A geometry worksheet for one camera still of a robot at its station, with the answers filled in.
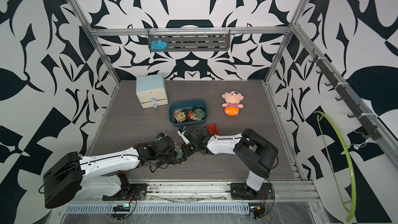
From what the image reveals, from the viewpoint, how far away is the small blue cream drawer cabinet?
97 cm

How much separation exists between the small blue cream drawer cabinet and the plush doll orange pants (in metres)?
0.40

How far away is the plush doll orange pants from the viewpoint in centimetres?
99
